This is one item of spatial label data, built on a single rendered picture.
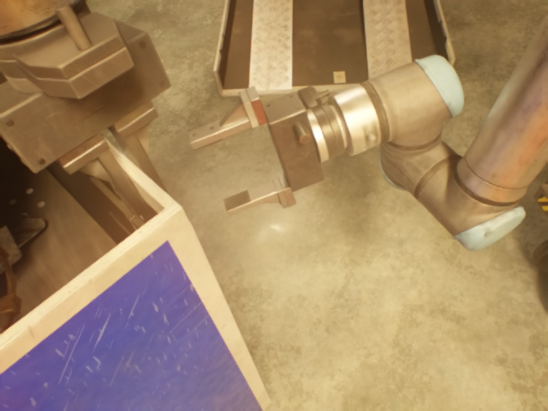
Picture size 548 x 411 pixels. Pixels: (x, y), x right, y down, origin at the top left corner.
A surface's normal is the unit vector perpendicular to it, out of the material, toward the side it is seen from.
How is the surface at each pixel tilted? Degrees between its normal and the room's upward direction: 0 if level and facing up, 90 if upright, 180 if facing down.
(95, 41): 10
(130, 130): 80
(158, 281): 90
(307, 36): 2
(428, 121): 91
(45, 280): 0
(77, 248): 0
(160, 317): 90
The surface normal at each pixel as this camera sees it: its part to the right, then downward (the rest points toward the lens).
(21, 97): -0.22, -0.66
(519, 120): -0.73, 0.45
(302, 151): 0.26, 0.67
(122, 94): 0.68, 0.43
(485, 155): -0.90, 0.26
